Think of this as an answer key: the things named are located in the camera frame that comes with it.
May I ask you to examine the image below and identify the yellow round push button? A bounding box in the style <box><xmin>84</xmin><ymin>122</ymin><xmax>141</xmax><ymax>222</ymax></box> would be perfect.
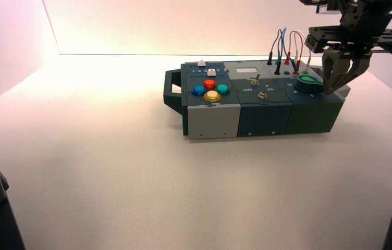
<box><xmin>204</xmin><ymin>90</ymin><xmax>222</xmax><ymax>103</ymax></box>

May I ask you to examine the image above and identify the white jumper cable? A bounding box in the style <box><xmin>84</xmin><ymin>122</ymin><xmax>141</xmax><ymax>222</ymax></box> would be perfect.
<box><xmin>293</xmin><ymin>31</ymin><xmax>313</xmax><ymax>68</ymax></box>

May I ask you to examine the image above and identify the black jumper cable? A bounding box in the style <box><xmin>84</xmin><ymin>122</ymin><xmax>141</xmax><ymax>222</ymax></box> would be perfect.
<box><xmin>266</xmin><ymin>29</ymin><xmax>284</xmax><ymax>76</ymax></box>

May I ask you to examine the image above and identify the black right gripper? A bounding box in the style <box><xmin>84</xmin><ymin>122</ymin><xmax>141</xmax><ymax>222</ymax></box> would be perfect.
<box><xmin>304</xmin><ymin>0</ymin><xmax>392</xmax><ymax>95</ymax></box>

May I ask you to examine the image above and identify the red jumper cable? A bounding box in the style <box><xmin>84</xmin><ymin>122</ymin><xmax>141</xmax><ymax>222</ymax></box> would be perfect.
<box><xmin>285</xmin><ymin>30</ymin><xmax>304</xmax><ymax>70</ymax></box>

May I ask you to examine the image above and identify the dark teal grey control box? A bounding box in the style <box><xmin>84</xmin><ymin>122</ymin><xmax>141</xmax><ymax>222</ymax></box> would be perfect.
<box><xmin>163</xmin><ymin>61</ymin><xmax>351</xmax><ymax>141</ymax></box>

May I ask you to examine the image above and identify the green rotary knob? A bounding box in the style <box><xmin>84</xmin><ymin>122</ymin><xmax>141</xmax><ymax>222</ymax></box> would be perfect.
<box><xmin>296</xmin><ymin>75</ymin><xmax>325</xmax><ymax>95</ymax></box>

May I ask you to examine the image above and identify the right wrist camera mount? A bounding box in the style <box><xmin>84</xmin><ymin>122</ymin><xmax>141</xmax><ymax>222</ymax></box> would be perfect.
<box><xmin>299</xmin><ymin>0</ymin><xmax>342</xmax><ymax>15</ymax></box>

